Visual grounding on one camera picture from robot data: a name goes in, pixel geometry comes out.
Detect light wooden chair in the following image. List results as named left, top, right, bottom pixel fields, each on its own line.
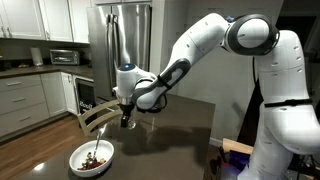
left=76, top=98, right=124, bottom=137

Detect white lower kitchen cabinets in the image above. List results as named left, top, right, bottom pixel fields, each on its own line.
left=0, top=71, right=80, bottom=138

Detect white kitchen cabinets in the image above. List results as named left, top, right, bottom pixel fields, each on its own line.
left=0, top=0, right=91, bottom=45
left=0, top=71, right=80, bottom=138

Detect white ceramic bowl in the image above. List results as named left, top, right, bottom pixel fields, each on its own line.
left=68, top=139, right=116, bottom=178

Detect wooden board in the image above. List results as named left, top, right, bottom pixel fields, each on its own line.
left=221, top=137, right=255, bottom=156

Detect metal spoon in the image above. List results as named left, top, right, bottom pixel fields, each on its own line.
left=86, top=129, right=103, bottom=165

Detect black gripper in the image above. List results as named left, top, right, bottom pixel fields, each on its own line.
left=119, top=102, right=136, bottom=129

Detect white upper kitchen cabinets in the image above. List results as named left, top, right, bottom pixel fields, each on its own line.
left=0, top=0, right=91, bottom=45

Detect mixed nuts and dried fruit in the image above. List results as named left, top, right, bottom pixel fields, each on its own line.
left=76, top=151, right=107, bottom=171

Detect white paper towel roll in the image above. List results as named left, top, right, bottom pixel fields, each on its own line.
left=29, top=46, right=45, bottom=67

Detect silver toaster oven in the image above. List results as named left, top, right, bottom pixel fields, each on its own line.
left=49, top=48, right=81, bottom=66

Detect stainless steel refrigerator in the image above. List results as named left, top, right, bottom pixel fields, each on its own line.
left=86, top=2, right=153, bottom=102

